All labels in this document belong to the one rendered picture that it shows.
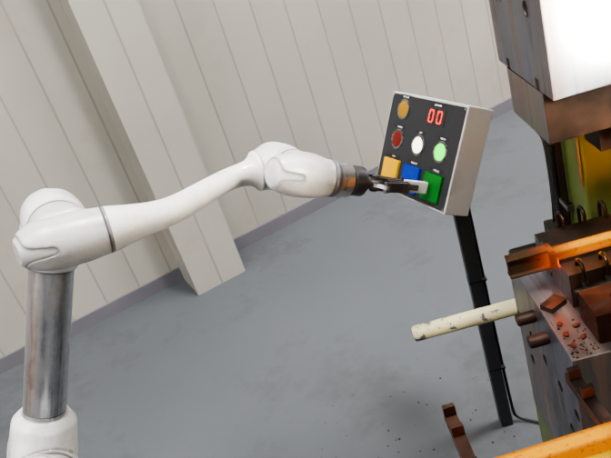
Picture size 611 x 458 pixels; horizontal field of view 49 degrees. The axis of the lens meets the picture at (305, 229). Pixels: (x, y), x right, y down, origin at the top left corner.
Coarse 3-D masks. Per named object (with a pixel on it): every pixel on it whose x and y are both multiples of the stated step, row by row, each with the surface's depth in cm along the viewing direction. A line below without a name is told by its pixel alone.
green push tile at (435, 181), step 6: (426, 174) 177; (432, 174) 175; (438, 174) 174; (426, 180) 177; (432, 180) 175; (438, 180) 173; (432, 186) 175; (438, 186) 173; (426, 192) 177; (432, 192) 175; (438, 192) 173; (426, 198) 177; (432, 198) 175; (438, 198) 173
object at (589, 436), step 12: (576, 432) 97; (588, 432) 96; (600, 432) 96; (540, 444) 97; (552, 444) 96; (564, 444) 96; (576, 444) 95; (588, 444) 94; (600, 444) 94; (504, 456) 97; (516, 456) 96; (528, 456) 96; (540, 456) 95; (552, 456) 94; (564, 456) 95; (576, 456) 95; (588, 456) 95
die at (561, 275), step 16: (576, 224) 146; (592, 224) 144; (608, 224) 140; (544, 240) 142; (560, 240) 141; (576, 256) 133; (592, 256) 132; (608, 256) 131; (560, 272) 134; (576, 272) 129; (592, 272) 129; (560, 288) 138; (576, 304) 132
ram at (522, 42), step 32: (512, 0) 114; (544, 0) 101; (576, 0) 101; (608, 0) 102; (512, 32) 120; (544, 32) 103; (576, 32) 103; (608, 32) 104; (512, 64) 126; (544, 64) 107; (576, 64) 106; (608, 64) 106
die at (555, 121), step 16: (512, 80) 129; (512, 96) 132; (528, 96) 121; (544, 96) 113; (576, 96) 113; (592, 96) 113; (608, 96) 113; (528, 112) 124; (544, 112) 115; (560, 112) 114; (576, 112) 114; (592, 112) 115; (608, 112) 115; (544, 128) 117; (560, 128) 116; (576, 128) 116; (592, 128) 116
